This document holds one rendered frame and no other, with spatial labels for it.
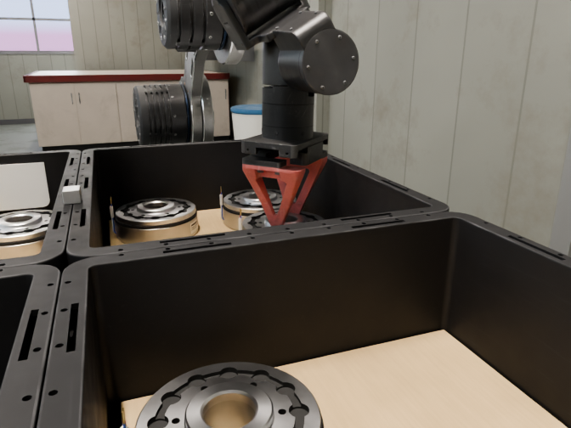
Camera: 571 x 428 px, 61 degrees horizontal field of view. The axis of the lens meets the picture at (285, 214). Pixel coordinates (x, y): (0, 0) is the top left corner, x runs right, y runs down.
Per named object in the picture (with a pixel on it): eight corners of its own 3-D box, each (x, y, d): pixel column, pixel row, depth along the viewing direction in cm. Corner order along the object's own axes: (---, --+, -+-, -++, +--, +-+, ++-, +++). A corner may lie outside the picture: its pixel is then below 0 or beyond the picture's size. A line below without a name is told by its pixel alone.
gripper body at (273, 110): (329, 148, 58) (332, 84, 55) (296, 164, 49) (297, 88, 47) (279, 143, 60) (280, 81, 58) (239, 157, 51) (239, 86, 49)
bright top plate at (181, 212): (110, 207, 65) (109, 203, 65) (183, 198, 69) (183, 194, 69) (122, 230, 56) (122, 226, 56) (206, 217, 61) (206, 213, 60)
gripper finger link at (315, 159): (325, 214, 60) (329, 138, 57) (303, 231, 54) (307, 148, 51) (276, 205, 62) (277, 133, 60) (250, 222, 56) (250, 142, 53)
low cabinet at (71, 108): (232, 143, 605) (229, 73, 578) (36, 156, 526) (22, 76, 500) (200, 125, 762) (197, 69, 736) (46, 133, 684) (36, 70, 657)
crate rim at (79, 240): (84, 166, 66) (81, 149, 66) (288, 151, 76) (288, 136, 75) (69, 294, 31) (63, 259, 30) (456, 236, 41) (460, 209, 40)
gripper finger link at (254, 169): (319, 219, 58) (323, 141, 55) (296, 238, 52) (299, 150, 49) (268, 211, 61) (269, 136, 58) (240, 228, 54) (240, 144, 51)
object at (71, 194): (65, 199, 42) (63, 186, 42) (81, 198, 43) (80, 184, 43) (64, 205, 41) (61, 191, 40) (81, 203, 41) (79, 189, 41)
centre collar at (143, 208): (132, 206, 64) (132, 202, 63) (170, 201, 66) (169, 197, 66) (140, 217, 59) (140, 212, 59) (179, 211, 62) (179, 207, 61)
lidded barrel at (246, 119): (301, 183, 415) (302, 108, 395) (242, 190, 396) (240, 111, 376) (279, 171, 461) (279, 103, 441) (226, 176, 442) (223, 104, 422)
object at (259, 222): (232, 218, 60) (232, 214, 60) (306, 211, 64) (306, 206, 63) (257, 246, 51) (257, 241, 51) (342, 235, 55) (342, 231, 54)
